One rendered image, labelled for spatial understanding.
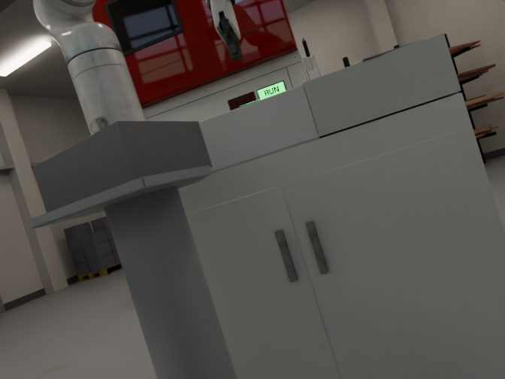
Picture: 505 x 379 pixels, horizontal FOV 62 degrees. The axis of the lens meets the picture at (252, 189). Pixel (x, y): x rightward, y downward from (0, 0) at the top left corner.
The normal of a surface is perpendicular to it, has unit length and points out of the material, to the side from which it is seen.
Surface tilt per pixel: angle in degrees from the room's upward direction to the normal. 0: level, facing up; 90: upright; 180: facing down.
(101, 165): 90
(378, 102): 90
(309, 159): 90
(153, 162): 90
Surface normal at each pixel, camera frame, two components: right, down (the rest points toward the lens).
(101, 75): 0.21, -0.08
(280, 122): -0.20, 0.07
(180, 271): 0.56, -0.17
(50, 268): 0.84, -0.26
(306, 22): -0.44, 0.15
